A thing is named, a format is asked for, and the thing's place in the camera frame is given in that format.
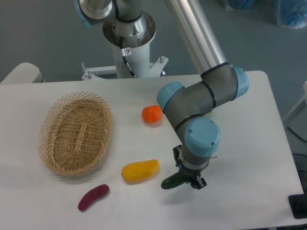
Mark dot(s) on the white furniture frame right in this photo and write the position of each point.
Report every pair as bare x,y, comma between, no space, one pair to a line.
298,107

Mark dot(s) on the black device at edge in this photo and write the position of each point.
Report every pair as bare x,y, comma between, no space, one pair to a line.
298,204

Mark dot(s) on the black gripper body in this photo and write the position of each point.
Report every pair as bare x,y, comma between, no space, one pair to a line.
191,170

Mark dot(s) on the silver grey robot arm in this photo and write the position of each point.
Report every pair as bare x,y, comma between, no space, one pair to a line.
184,107

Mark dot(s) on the white chair back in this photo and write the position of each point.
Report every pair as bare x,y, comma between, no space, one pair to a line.
24,73

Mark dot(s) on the purple sweet potato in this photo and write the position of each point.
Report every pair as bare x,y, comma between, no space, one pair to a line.
93,195

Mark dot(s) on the dark green cucumber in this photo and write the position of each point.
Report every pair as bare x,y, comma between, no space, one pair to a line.
174,181

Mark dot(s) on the blue plastic bag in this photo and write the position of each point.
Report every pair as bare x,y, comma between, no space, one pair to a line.
291,14

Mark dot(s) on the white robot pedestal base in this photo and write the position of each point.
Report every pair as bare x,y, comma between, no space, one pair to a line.
130,44

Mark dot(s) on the orange persimmon fruit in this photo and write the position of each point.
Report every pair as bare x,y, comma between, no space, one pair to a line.
151,114

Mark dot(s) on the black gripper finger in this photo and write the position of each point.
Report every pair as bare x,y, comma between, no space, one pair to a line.
197,182

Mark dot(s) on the woven wicker basket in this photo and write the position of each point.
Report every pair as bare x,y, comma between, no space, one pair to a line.
75,133

